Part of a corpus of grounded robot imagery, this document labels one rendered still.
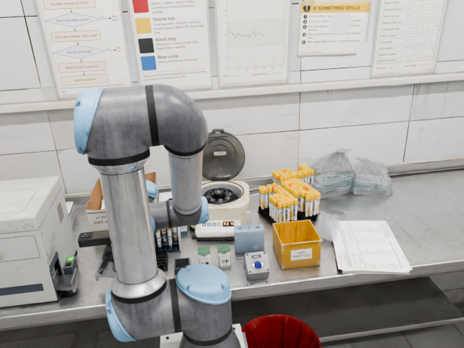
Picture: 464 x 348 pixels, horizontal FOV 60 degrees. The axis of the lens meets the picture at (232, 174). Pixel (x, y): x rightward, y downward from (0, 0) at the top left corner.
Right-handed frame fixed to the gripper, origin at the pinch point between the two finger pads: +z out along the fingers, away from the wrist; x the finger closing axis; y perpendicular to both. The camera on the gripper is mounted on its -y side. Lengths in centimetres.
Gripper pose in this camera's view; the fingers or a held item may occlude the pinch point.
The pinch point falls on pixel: (96, 275)
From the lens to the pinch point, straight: 135.2
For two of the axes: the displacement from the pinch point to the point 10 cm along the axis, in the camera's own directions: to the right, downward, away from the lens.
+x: -1.4, -4.0, 9.0
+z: -4.6, 8.4, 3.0
